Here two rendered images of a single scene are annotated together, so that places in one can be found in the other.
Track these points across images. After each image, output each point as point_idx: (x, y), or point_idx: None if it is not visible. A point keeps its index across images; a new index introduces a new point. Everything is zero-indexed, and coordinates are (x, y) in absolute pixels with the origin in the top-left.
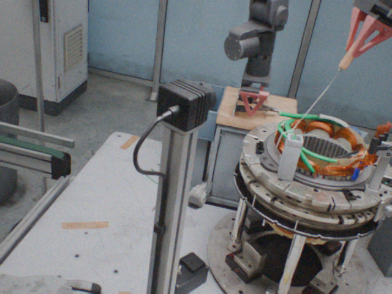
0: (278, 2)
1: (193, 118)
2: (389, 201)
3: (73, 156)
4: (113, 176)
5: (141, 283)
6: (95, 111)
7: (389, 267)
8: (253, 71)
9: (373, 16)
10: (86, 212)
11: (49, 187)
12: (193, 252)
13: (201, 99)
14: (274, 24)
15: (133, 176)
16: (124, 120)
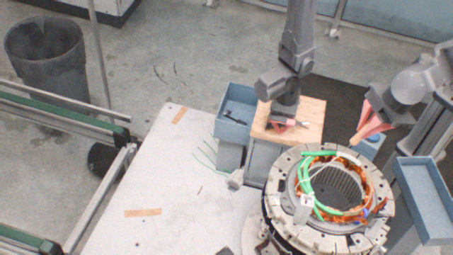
0: (304, 55)
1: None
2: (383, 241)
3: (137, 73)
4: (165, 157)
5: None
6: (156, 20)
7: (388, 253)
8: (282, 101)
9: (380, 120)
10: (143, 198)
11: (118, 107)
12: (230, 237)
13: None
14: (300, 73)
15: (182, 156)
16: (182, 31)
